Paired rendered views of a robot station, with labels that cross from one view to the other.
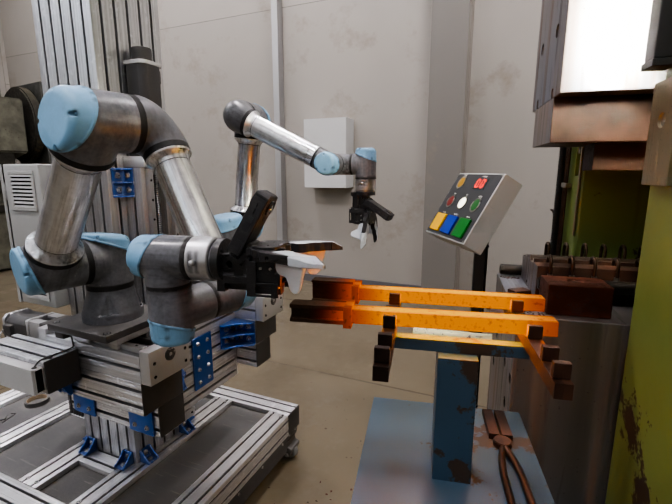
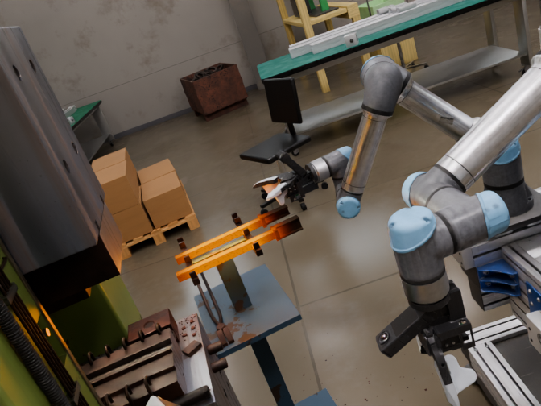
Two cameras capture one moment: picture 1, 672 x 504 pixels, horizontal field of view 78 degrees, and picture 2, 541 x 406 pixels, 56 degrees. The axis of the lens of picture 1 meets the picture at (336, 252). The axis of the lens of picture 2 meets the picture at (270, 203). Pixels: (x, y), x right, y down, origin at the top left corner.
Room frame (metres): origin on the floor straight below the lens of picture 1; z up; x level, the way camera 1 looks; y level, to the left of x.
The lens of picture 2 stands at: (2.13, -0.56, 1.70)
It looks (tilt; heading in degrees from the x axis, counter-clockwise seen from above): 23 degrees down; 158
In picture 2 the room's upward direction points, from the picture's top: 20 degrees counter-clockwise
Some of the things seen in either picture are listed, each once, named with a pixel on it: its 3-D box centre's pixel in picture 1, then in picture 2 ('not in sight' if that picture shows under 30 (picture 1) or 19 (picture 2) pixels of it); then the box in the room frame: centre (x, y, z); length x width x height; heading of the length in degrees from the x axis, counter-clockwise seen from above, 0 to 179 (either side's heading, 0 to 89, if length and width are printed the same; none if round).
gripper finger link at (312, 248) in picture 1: (315, 258); (278, 196); (0.72, 0.04, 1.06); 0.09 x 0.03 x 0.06; 115
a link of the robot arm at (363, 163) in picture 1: (365, 163); (417, 243); (1.53, -0.10, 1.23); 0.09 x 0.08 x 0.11; 74
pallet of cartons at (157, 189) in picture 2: not in sight; (142, 191); (-2.49, 0.13, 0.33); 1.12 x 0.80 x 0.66; 162
